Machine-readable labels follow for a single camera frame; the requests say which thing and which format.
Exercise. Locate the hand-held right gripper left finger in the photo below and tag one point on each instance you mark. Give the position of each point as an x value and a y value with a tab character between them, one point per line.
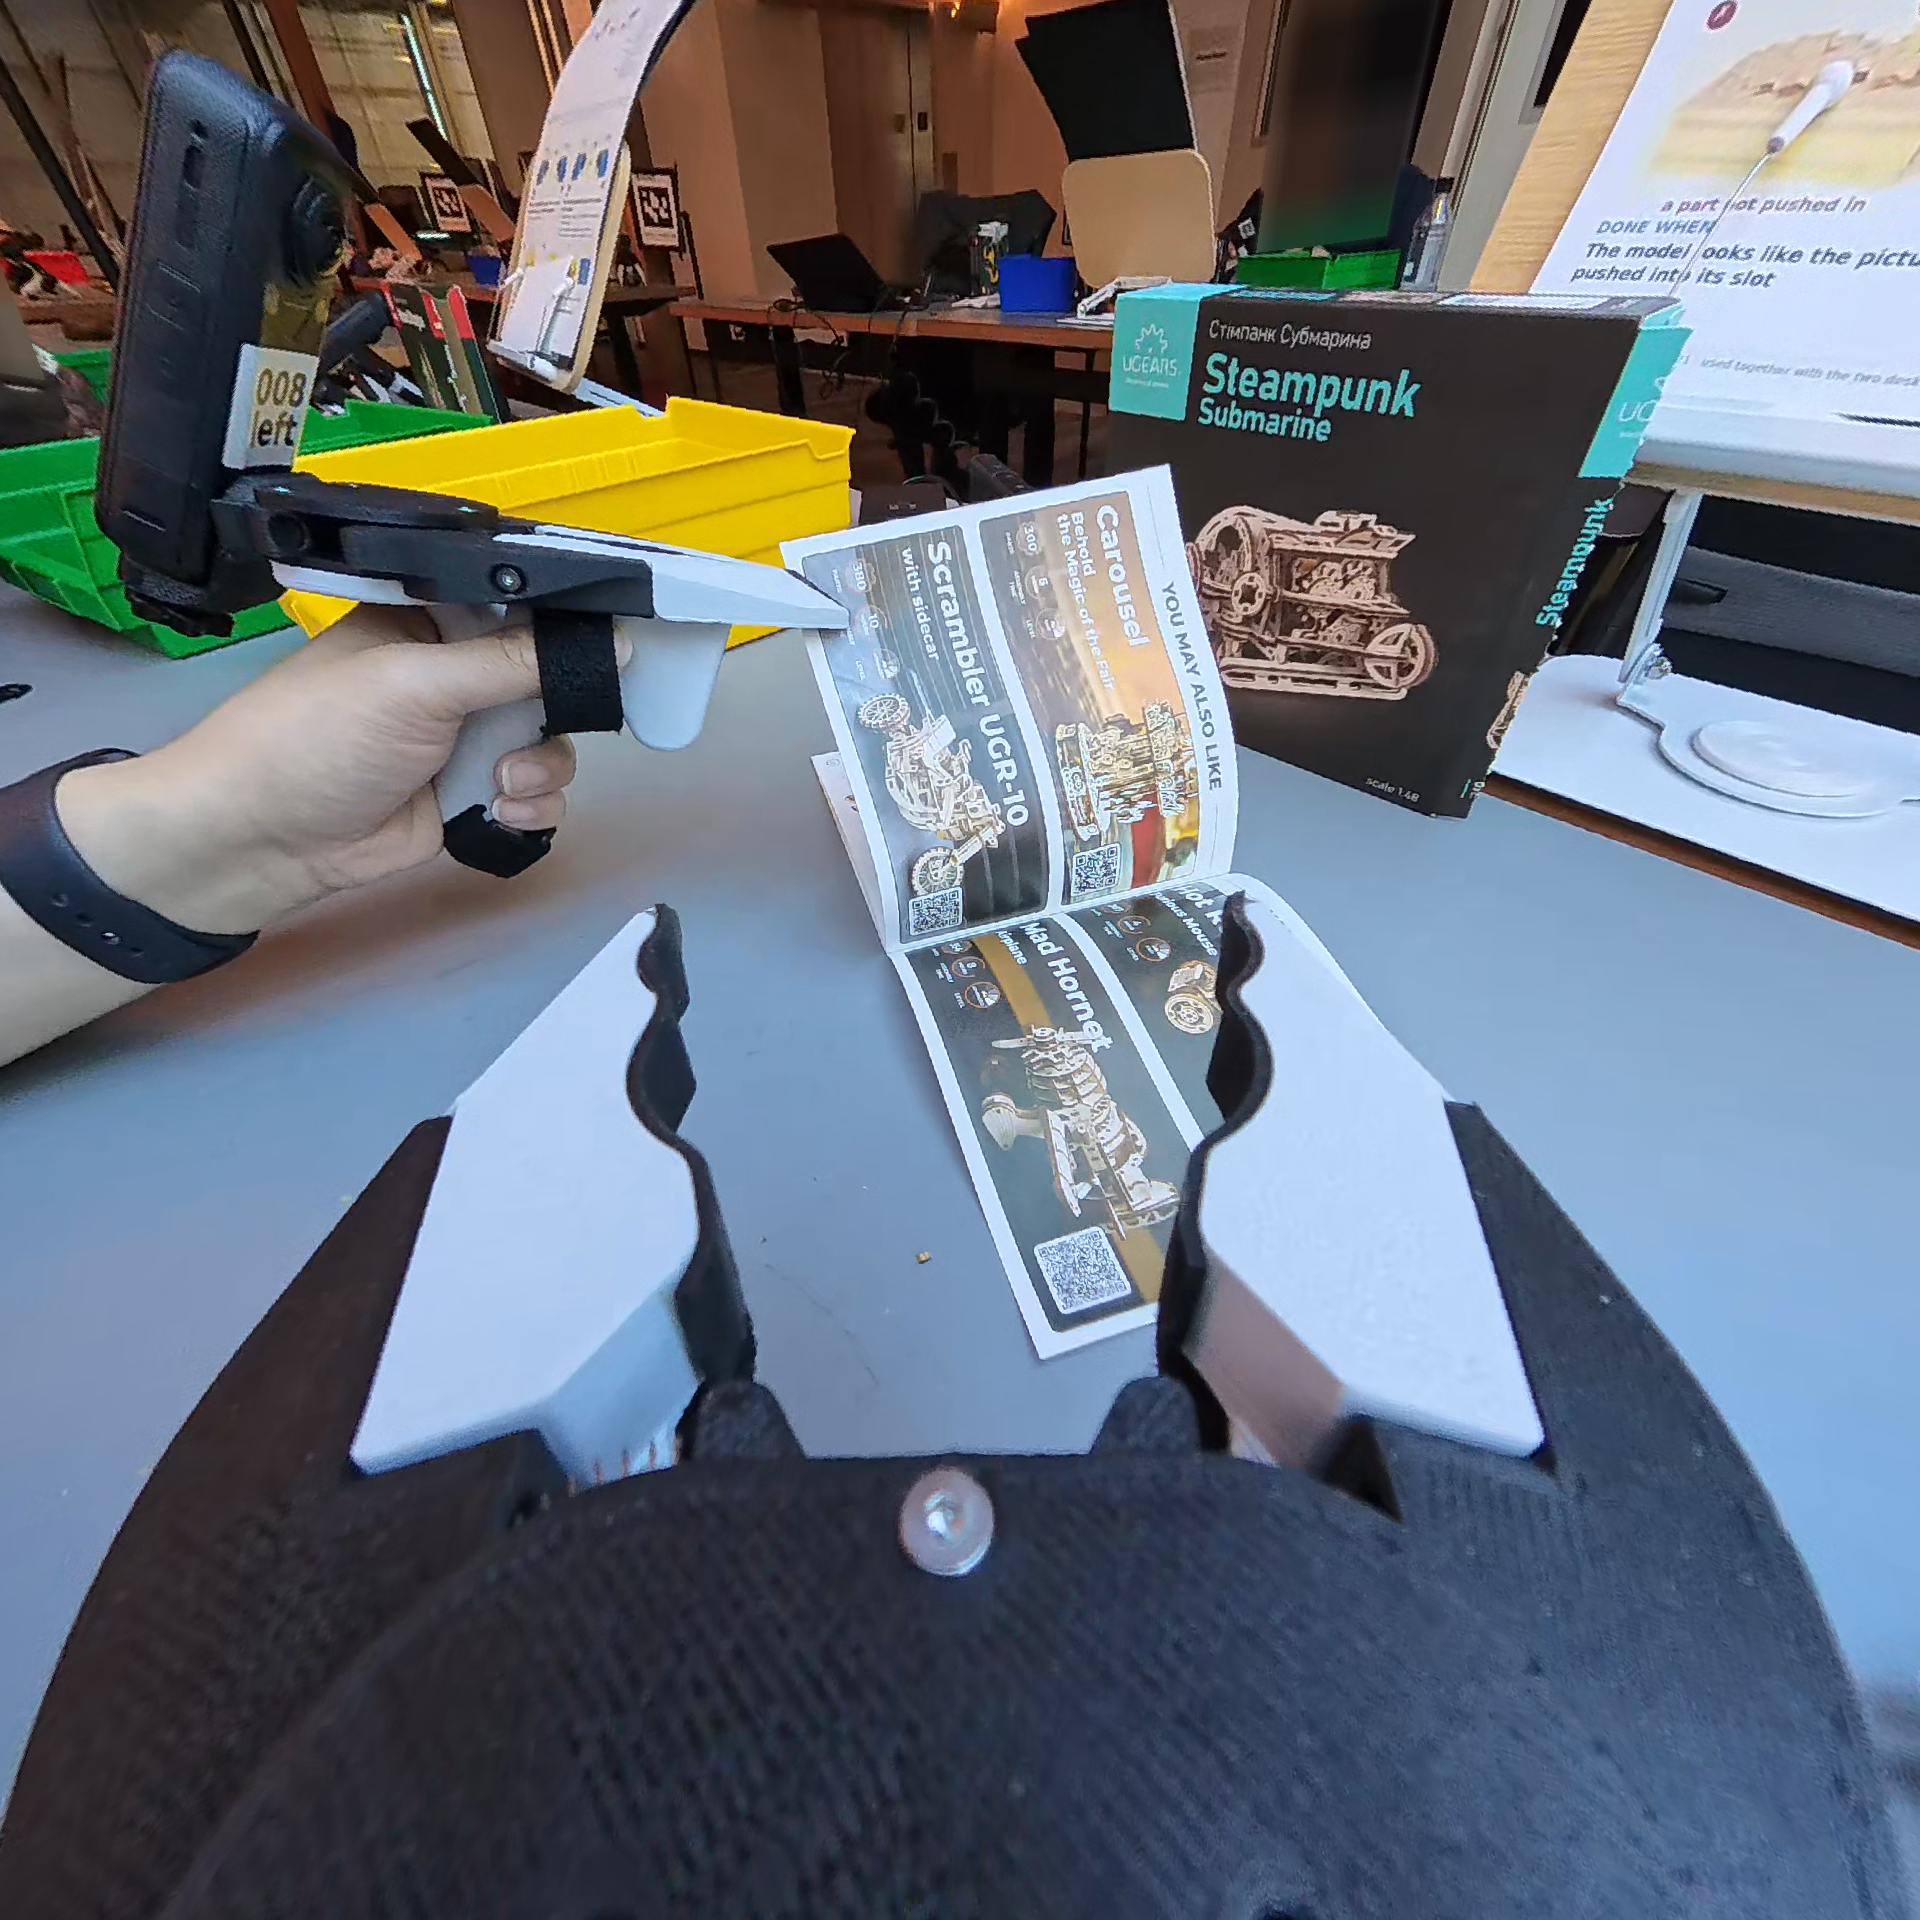
555	1200

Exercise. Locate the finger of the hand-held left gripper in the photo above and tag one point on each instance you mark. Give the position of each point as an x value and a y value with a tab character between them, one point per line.
631	546
735	600

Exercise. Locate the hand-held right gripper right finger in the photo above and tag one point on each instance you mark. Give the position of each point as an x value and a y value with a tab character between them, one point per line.
1351	1200

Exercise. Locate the illustrated instruction booklet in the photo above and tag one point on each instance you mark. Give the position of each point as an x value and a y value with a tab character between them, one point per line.
1034	1050

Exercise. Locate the person's left forearm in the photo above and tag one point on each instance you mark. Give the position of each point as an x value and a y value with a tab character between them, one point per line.
45	991

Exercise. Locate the black model kit box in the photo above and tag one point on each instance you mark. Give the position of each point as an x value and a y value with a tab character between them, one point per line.
1440	450

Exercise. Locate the person's left hand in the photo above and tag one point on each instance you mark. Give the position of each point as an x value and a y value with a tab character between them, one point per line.
331	750

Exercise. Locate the yellow plastic bin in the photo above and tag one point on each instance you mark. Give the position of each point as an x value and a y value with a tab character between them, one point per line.
600	465

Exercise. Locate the dark upright box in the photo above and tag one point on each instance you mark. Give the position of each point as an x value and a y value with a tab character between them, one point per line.
435	353

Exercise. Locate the black white marker tag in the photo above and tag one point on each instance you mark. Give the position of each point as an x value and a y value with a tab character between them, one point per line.
445	202
656	210

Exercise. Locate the large green plastic bin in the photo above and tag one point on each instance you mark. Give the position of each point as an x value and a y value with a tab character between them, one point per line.
60	554

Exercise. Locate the wooden clipboard stand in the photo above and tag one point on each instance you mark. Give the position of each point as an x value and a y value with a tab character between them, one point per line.
579	225

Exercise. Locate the long wooden table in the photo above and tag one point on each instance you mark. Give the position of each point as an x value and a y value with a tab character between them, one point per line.
901	321

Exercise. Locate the black laptop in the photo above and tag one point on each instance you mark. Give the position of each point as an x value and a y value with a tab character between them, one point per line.
832	270

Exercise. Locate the blue plastic bin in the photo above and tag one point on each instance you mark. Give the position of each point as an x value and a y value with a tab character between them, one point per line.
1034	285

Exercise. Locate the cream chair back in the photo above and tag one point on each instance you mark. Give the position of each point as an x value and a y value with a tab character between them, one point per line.
1141	219

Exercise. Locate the black wrist band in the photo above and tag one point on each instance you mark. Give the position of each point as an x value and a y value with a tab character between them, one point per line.
91	885

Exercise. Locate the white document stand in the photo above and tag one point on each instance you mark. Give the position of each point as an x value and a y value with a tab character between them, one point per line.
1784	759

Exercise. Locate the black fabric panel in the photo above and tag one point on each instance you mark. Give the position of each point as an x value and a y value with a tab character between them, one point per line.
1110	75

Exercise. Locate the small green plastic bin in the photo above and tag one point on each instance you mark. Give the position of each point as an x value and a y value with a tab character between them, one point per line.
1321	270

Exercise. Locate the clear bottle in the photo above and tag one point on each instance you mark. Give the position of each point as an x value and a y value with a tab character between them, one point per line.
1435	240

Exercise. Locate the printed instruction sheet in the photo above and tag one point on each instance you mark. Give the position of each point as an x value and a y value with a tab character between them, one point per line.
1724	255

